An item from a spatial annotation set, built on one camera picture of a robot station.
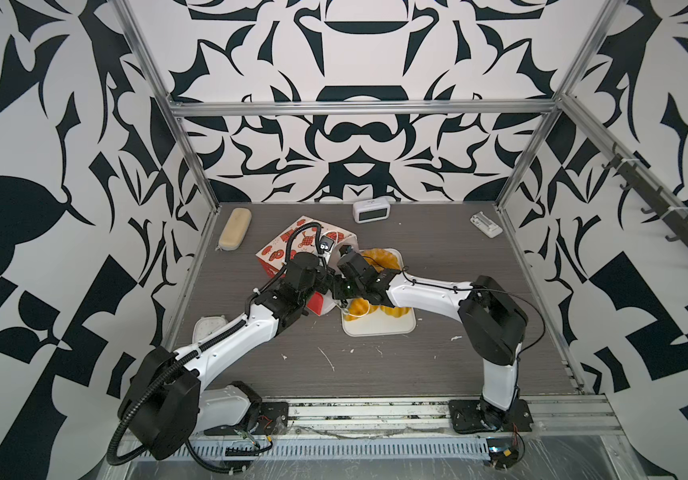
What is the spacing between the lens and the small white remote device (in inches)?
44.6

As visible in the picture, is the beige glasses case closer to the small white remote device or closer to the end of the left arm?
the end of the left arm

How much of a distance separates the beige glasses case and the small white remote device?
86 centimetres

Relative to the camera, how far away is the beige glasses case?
1.07m
